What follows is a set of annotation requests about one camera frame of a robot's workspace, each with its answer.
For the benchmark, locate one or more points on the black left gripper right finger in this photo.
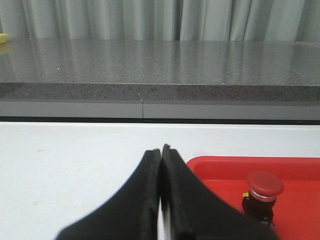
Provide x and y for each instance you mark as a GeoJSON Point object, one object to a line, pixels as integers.
{"type": "Point", "coordinates": [192, 212]}

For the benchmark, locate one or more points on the grey granite counter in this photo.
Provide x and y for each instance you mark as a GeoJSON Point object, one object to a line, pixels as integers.
{"type": "Point", "coordinates": [144, 80]}

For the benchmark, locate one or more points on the red mushroom push button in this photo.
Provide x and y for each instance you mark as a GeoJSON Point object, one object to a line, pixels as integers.
{"type": "Point", "coordinates": [263, 190]}

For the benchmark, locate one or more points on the red plastic tray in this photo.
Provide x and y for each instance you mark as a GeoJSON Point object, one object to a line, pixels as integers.
{"type": "Point", "coordinates": [297, 209]}

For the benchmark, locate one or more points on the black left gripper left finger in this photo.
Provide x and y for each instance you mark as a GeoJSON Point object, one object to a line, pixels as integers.
{"type": "Point", "coordinates": [130, 214]}

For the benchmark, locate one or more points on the yellow object on counter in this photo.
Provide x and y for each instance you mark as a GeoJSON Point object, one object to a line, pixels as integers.
{"type": "Point", "coordinates": [3, 38]}

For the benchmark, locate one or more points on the grey pleated curtain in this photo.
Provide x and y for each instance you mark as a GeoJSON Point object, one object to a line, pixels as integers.
{"type": "Point", "coordinates": [164, 20]}

